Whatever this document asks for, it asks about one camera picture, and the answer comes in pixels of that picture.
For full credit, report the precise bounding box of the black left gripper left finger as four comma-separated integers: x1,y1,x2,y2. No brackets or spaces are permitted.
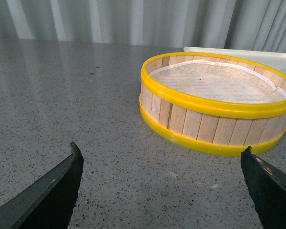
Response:
0,142,84,229

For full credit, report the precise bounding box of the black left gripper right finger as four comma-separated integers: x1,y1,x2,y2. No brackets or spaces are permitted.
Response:
241,146,286,229

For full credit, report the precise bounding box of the white bear print tray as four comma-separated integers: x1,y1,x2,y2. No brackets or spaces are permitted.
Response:
184,47,286,74

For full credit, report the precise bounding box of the yellow rimmed wooden steamer basket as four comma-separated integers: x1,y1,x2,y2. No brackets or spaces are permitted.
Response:
139,52,286,156

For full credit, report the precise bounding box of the white steamer cloth liner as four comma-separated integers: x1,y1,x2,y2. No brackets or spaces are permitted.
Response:
150,60,286,104

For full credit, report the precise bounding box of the grey pleated curtain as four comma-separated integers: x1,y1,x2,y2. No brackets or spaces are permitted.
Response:
0,0,286,53

